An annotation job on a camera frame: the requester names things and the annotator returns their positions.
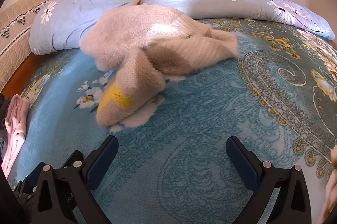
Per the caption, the tan knit garment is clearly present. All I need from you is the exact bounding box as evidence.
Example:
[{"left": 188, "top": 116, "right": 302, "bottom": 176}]
[{"left": 317, "top": 145, "right": 337, "bottom": 224}]

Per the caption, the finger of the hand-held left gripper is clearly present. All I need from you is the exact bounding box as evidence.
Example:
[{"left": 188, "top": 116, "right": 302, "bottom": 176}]
[{"left": 13, "top": 163, "right": 43, "bottom": 214}]

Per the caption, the beige quilted headboard cover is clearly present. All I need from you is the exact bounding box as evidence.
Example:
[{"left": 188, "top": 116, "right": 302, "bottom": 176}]
[{"left": 0, "top": 0, "right": 79, "bottom": 77}]

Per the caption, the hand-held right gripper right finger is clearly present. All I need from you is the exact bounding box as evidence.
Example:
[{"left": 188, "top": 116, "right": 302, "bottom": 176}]
[{"left": 226, "top": 136, "right": 312, "bottom": 224}]

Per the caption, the beige fuzzy sweater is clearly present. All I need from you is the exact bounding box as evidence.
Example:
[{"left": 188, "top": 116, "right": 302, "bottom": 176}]
[{"left": 80, "top": 0, "right": 239, "bottom": 127}]

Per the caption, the pink folded garment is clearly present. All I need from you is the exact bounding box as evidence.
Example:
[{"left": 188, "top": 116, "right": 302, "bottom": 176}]
[{"left": 1, "top": 94, "right": 30, "bottom": 177}]

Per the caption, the blue floral quilt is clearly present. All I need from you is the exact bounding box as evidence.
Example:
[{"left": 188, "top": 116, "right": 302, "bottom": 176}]
[{"left": 29, "top": 0, "right": 335, "bottom": 56}]

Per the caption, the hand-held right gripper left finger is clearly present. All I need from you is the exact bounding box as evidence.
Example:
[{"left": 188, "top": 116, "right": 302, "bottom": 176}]
[{"left": 34, "top": 135, "right": 119, "bottom": 224}]

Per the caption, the wooden bed frame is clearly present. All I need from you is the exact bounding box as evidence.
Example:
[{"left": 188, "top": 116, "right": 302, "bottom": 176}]
[{"left": 0, "top": 52, "right": 36, "bottom": 94}]

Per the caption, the teal floral blanket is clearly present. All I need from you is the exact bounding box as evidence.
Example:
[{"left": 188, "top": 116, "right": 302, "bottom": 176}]
[{"left": 5, "top": 17, "right": 337, "bottom": 224}]

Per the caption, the grey folded garment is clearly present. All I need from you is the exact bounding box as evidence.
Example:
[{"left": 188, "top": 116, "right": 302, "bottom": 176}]
[{"left": 0, "top": 94, "right": 11, "bottom": 158}]

